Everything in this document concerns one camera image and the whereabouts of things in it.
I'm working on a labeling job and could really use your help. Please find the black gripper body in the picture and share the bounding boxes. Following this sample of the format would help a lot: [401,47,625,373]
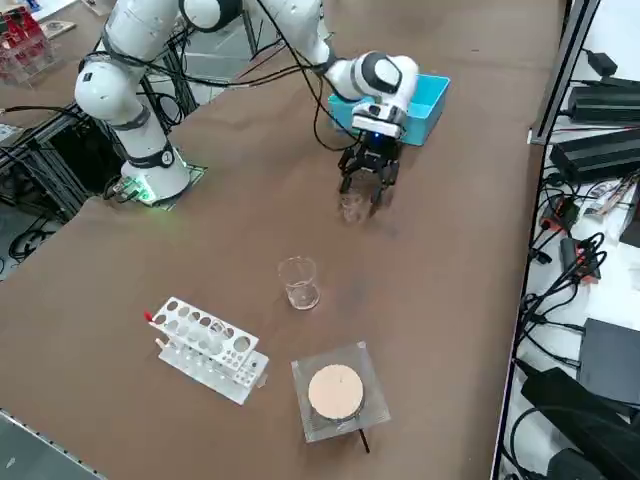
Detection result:
[347,141,400,174]

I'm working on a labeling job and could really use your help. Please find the clear glass beaker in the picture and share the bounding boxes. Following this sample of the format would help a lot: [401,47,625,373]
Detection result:
[277,256,319,312]

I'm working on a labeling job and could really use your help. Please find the blue plastic bin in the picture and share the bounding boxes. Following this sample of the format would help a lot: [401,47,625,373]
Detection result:
[327,73,452,148]

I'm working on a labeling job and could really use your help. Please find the red and black device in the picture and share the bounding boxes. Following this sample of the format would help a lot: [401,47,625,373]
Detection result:
[541,194,584,232]
[559,236,604,284]

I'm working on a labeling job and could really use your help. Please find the large black power brick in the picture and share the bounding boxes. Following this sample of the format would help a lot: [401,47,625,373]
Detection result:
[549,128,640,182]

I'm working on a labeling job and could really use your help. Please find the white test tube rack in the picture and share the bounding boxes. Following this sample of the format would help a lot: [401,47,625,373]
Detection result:
[147,296,271,407]

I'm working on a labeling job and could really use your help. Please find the clear glass test tube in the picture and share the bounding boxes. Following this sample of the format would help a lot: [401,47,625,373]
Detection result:
[207,319,227,352]

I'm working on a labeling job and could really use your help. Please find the small black power adapter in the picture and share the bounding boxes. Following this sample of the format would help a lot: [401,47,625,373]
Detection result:
[584,49,619,77]

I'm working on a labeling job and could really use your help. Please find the flat black box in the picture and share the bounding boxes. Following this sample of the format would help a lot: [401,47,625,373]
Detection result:
[579,317,640,407]

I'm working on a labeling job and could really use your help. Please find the black bag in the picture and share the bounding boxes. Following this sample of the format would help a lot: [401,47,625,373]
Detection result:
[519,367,640,480]

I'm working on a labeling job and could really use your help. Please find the clear acrylic shelf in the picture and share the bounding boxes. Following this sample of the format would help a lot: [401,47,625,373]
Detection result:
[0,9,64,87]

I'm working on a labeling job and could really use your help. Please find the red packets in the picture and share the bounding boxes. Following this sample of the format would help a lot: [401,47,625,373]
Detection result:
[0,12,47,52]

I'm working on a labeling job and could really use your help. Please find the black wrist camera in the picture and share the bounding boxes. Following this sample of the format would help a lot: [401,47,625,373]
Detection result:
[360,130,391,151]

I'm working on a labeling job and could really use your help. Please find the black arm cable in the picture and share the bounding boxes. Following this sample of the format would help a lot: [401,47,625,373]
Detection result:
[92,0,371,152]

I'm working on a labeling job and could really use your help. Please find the aluminium camera post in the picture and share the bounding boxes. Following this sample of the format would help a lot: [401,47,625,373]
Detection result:
[528,0,602,147]

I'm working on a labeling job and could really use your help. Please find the coloured wire bundle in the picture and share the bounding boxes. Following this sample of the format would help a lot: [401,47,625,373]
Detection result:
[584,178,639,219]

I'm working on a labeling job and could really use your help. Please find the black metal frame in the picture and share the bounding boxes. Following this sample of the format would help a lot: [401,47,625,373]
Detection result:
[0,106,129,222]

